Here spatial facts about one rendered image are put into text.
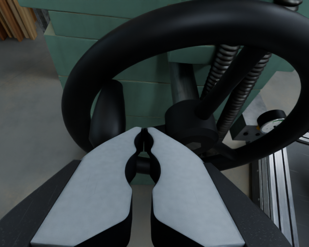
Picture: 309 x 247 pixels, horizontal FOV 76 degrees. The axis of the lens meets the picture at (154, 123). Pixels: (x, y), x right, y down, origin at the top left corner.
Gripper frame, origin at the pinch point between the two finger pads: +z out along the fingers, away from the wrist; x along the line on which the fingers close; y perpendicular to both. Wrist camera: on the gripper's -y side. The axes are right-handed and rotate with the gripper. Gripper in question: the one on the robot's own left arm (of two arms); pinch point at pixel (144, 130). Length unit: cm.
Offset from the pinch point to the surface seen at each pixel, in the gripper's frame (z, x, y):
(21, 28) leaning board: 152, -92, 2
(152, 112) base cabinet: 34.9, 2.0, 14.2
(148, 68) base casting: 28.0, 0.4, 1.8
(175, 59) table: 15.2, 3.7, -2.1
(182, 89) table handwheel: 13.3, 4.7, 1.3
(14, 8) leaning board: 146, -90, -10
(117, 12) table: 22.9, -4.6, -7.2
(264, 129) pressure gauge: 29.4, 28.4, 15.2
